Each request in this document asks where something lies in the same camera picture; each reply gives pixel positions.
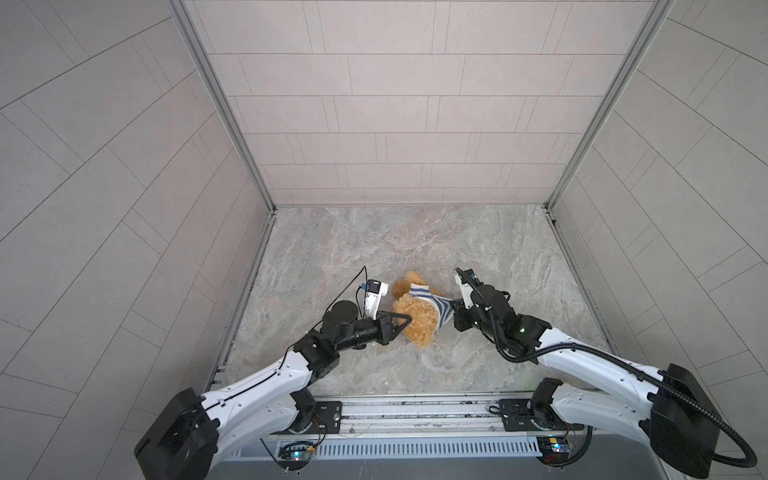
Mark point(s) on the white ventilation grille strip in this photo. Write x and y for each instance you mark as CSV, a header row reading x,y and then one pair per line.
x,y
431,448

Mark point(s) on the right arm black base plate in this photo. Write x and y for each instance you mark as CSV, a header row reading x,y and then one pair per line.
x,y
516,416

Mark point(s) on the blue white striped knit sweater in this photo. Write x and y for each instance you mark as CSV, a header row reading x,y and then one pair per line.
x,y
442,306

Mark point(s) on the left small circuit board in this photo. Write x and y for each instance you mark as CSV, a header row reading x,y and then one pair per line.
x,y
299,451

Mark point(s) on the aluminium corner post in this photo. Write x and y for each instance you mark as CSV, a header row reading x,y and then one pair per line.
x,y
638,48
192,41

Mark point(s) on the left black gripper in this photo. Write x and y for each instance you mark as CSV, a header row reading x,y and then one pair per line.
x,y
379,327

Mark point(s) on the small circuit board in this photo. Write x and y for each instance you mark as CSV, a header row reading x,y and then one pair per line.
x,y
299,451
554,449

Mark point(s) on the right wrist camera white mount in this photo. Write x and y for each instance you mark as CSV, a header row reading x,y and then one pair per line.
x,y
468,283

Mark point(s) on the right aluminium corner post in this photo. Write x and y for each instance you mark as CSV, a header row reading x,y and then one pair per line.
x,y
638,48

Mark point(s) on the left aluminium corner post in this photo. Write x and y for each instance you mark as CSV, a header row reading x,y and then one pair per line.
x,y
192,41

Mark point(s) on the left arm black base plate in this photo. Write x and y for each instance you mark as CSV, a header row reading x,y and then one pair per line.
x,y
323,417

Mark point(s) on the aluminium mounting rail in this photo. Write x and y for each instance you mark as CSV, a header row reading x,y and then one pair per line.
x,y
462,415

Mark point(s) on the brown teddy bear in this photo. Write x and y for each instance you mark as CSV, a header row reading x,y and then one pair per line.
x,y
424,316

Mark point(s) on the right small circuit board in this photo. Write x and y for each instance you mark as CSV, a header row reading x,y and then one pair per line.
x,y
554,449

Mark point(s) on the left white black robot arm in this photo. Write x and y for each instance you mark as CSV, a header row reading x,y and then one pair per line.
x,y
195,432

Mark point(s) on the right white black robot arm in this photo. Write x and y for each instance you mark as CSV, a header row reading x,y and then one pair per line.
x,y
680,435

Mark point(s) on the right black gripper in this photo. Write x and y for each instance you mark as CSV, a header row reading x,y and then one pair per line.
x,y
459,310

